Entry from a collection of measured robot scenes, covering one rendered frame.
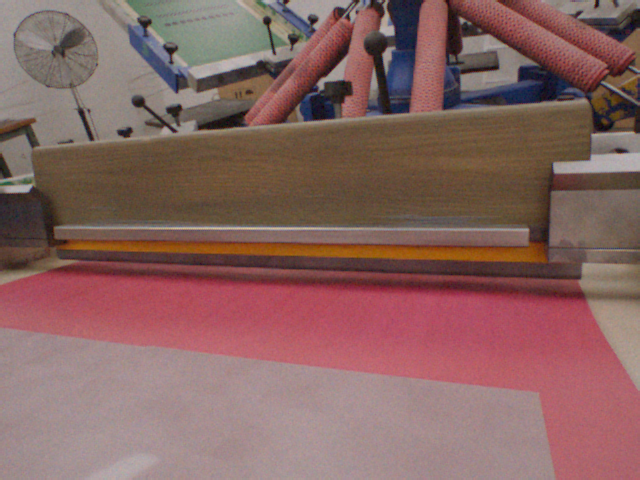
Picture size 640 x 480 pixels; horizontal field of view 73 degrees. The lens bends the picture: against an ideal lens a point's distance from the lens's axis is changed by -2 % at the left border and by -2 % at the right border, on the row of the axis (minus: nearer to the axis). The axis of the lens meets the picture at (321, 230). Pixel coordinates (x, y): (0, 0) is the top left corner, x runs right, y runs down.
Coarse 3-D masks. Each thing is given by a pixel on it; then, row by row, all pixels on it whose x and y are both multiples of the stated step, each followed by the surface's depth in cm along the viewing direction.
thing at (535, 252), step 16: (80, 240) 38; (96, 240) 37; (320, 256) 30; (336, 256) 30; (352, 256) 29; (368, 256) 29; (384, 256) 29; (400, 256) 28; (416, 256) 28; (432, 256) 28; (448, 256) 27; (464, 256) 27; (480, 256) 26; (496, 256) 26; (512, 256) 26; (528, 256) 26; (544, 256) 25
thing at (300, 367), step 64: (192, 320) 24; (256, 320) 24; (320, 320) 23; (384, 320) 23; (448, 320) 22; (512, 320) 22; (576, 320) 21; (128, 384) 18; (192, 384) 17; (256, 384) 17; (320, 384) 17; (384, 384) 17; (448, 384) 16; (512, 384) 16; (576, 384) 16; (0, 448) 14; (64, 448) 14; (128, 448) 14; (192, 448) 14; (256, 448) 13; (320, 448) 13; (384, 448) 13; (448, 448) 13; (512, 448) 13; (576, 448) 12
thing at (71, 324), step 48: (0, 288) 33; (48, 288) 33; (96, 288) 32; (144, 288) 31; (192, 288) 30; (240, 288) 30; (0, 336) 24; (48, 336) 23; (96, 336) 23; (144, 336) 23; (0, 384) 18; (48, 384) 18; (0, 432) 15
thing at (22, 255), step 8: (0, 248) 39; (8, 248) 40; (16, 248) 40; (24, 248) 41; (32, 248) 42; (40, 248) 43; (48, 248) 44; (0, 256) 39; (8, 256) 40; (16, 256) 40; (24, 256) 41; (32, 256) 42; (40, 256) 43; (48, 256) 44; (0, 264) 39; (8, 264) 40; (16, 264) 41
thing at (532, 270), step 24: (192, 264) 34; (216, 264) 33; (240, 264) 32; (264, 264) 32; (288, 264) 31; (312, 264) 30; (336, 264) 30; (360, 264) 29; (384, 264) 29; (408, 264) 28; (432, 264) 28; (456, 264) 27; (480, 264) 27; (504, 264) 26; (528, 264) 26; (552, 264) 25; (576, 264) 25
